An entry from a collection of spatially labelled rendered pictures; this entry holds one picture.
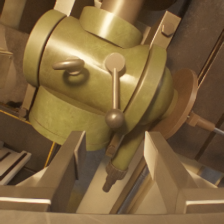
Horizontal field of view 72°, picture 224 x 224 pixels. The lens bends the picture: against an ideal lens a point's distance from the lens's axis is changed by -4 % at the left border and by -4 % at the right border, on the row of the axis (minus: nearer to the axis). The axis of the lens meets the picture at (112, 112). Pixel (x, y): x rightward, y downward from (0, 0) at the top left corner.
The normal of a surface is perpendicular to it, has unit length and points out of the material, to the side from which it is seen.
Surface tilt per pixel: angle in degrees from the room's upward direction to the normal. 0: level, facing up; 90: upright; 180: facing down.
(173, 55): 0
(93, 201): 0
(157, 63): 35
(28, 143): 0
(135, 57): 47
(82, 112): 9
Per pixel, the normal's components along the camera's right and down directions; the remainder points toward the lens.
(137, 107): -0.08, 0.41
